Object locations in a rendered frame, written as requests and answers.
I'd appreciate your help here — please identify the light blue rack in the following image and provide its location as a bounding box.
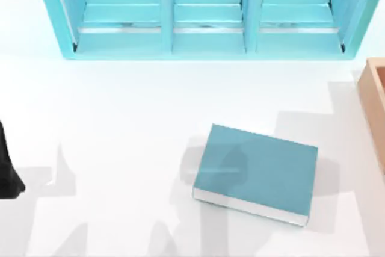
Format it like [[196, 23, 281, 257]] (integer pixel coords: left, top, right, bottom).
[[33, 0, 385, 61]]

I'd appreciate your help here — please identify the teal blue book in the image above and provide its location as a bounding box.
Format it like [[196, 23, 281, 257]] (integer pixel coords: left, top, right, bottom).
[[192, 123, 319, 228]]

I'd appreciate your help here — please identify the salmon-coloured box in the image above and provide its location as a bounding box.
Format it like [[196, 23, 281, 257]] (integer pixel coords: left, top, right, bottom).
[[357, 57, 385, 176]]

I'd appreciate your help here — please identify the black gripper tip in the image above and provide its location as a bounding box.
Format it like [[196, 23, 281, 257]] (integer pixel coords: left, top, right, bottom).
[[0, 121, 26, 200]]

